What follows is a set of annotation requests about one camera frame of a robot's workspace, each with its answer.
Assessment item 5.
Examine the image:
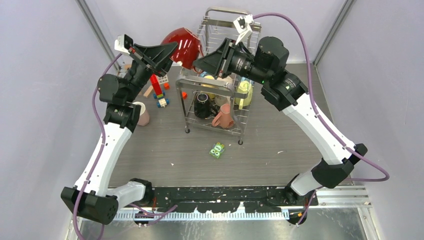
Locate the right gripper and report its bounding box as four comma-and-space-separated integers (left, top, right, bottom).
192, 37, 270, 86

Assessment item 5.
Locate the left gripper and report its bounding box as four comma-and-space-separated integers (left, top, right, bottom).
124, 42, 180, 103

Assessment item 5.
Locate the dark red mug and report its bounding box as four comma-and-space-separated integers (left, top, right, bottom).
161, 27, 204, 74

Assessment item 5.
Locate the yellow mug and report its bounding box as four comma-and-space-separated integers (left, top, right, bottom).
235, 80, 253, 110

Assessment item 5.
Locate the light pink mug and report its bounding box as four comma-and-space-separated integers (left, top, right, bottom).
133, 101, 150, 126

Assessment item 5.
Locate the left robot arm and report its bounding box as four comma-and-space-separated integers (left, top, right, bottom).
60, 40, 178, 225

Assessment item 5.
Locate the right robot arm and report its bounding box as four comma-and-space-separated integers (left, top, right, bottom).
193, 36, 368, 205

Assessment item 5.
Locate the metal dish rack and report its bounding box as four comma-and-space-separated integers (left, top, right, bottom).
175, 6, 250, 145

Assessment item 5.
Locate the white grid block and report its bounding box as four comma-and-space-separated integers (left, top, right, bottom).
157, 74, 169, 85

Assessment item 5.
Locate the red block tower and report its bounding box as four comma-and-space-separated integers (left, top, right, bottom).
150, 74, 165, 99

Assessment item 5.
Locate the yellow cup lower tier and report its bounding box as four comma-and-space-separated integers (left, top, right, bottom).
200, 75, 216, 100

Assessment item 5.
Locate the wooden stick block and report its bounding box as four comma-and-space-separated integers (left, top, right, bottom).
143, 85, 154, 98

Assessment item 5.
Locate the black mug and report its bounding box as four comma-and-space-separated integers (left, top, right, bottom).
194, 92, 217, 119

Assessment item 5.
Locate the salmon pink mug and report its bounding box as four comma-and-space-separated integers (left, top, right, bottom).
211, 103, 235, 129

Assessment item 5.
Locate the green owl toy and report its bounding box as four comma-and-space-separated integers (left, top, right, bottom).
209, 142, 225, 159

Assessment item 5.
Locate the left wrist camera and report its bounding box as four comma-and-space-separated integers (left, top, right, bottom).
114, 34, 135, 55

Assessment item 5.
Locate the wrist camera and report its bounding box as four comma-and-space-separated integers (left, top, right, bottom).
114, 34, 135, 55
233, 14, 254, 45

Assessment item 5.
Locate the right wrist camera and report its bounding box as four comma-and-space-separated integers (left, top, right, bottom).
233, 14, 254, 45

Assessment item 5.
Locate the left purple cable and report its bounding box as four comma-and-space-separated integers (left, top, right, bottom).
71, 52, 123, 240

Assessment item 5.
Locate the purple cable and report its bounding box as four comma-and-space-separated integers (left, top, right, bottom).
71, 52, 123, 240
251, 12, 391, 183

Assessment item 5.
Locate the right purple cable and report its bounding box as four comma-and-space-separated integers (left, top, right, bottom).
251, 12, 391, 183

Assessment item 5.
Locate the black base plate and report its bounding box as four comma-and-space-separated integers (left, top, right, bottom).
134, 186, 313, 214

